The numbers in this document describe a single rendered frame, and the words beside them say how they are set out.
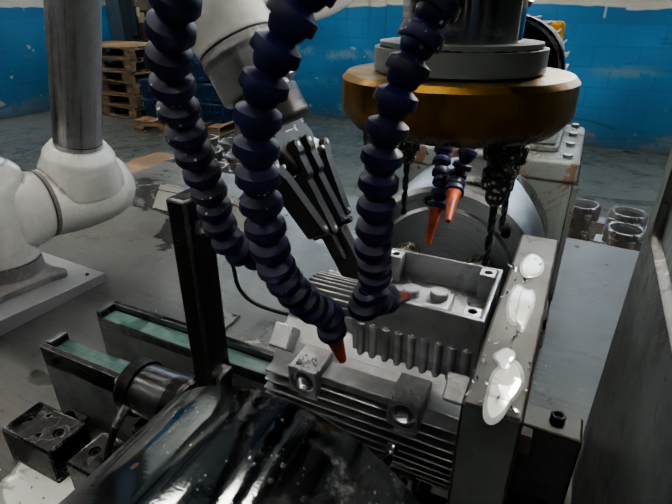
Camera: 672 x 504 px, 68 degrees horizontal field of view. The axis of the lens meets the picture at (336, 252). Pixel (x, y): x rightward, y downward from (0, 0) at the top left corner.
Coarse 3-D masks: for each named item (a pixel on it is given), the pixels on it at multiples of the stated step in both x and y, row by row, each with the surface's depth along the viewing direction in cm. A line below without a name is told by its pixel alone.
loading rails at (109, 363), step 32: (128, 320) 81; (160, 320) 80; (64, 352) 72; (96, 352) 74; (128, 352) 82; (160, 352) 78; (256, 352) 72; (64, 384) 75; (96, 384) 70; (256, 384) 71; (96, 416) 74; (128, 416) 70
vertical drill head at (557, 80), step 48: (480, 0) 33; (528, 0) 35; (384, 48) 36; (480, 48) 32; (528, 48) 33; (432, 96) 32; (480, 96) 31; (528, 96) 31; (576, 96) 35; (432, 144) 34; (480, 144) 33
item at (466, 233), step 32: (480, 160) 76; (416, 192) 67; (480, 192) 65; (512, 192) 70; (416, 224) 69; (448, 224) 67; (480, 224) 65; (512, 224) 63; (544, 224) 75; (448, 256) 69; (480, 256) 66; (512, 256) 65
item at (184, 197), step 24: (192, 216) 38; (192, 240) 38; (192, 264) 39; (216, 264) 42; (192, 288) 40; (216, 288) 42; (192, 312) 42; (216, 312) 43; (192, 336) 43; (216, 336) 44; (192, 360) 44; (216, 360) 45; (216, 384) 45
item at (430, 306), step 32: (416, 256) 52; (416, 288) 48; (448, 288) 52; (480, 288) 49; (352, 320) 47; (384, 320) 46; (416, 320) 44; (448, 320) 43; (480, 320) 41; (384, 352) 47; (416, 352) 46; (448, 352) 44
